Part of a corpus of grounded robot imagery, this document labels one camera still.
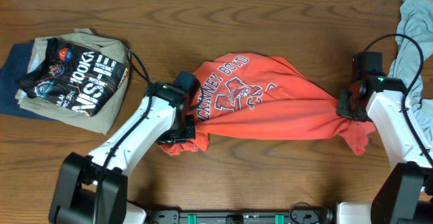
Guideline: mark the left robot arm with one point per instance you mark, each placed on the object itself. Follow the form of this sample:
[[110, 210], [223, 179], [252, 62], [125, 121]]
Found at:
[[93, 188]]

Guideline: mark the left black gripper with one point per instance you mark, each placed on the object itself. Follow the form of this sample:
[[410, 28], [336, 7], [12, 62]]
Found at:
[[180, 133]]

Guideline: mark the red printed t-shirt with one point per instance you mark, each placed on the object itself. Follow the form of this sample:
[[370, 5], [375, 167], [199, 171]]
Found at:
[[252, 96]]

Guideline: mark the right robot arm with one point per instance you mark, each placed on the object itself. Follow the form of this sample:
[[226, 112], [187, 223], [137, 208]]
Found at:
[[380, 100]]

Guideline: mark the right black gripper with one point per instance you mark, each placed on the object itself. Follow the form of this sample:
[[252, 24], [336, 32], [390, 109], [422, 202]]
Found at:
[[347, 107]]

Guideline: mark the beige folded garment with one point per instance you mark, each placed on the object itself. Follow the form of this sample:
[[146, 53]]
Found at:
[[104, 119]]

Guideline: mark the black printed folded shirt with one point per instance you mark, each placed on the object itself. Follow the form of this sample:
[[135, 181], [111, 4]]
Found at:
[[74, 77]]

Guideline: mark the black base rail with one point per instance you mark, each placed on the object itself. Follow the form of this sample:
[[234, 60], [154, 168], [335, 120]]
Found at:
[[301, 213]]

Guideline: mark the navy folded garment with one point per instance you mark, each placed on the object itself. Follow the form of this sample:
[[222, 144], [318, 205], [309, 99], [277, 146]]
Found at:
[[13, 69]]

